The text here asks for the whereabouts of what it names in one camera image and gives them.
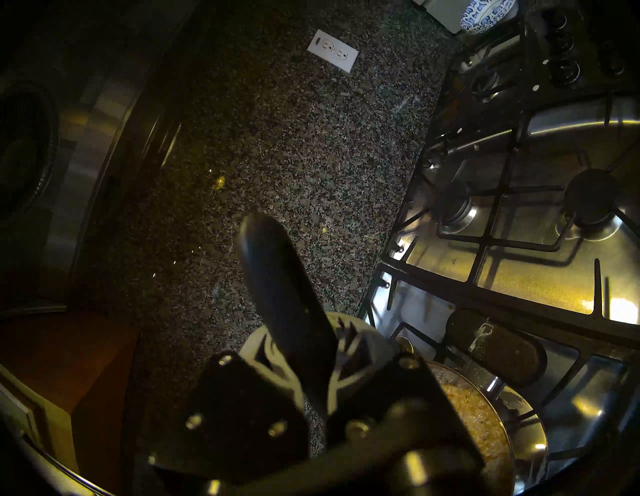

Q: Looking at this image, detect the black handled ladle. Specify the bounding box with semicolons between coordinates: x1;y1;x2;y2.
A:
235;212;338;416

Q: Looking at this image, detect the stainless steel saucepan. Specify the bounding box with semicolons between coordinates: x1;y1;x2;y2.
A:
395;309;551;496

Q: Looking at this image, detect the white wall outlet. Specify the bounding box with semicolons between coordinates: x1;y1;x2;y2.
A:
307;29;360;74

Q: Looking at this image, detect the oatmeal in saucepan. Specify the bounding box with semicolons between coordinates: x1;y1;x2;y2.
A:
435;382;516;496

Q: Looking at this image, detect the stainless gas cooktop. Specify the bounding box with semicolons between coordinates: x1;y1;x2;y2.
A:
357;0;640;496

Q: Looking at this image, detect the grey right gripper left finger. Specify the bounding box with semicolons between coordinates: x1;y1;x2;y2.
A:
150;325;308;473

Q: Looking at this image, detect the stainless range hood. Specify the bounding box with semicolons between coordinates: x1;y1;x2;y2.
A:
0;0;201;321

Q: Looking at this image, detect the stack of blue patterned bowls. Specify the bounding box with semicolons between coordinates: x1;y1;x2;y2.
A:
460;0;517;35

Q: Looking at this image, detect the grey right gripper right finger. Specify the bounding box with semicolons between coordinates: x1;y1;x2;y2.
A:
327;314;483;468

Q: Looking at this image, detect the white toaster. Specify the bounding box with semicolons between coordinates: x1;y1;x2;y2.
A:
412;0;476;35

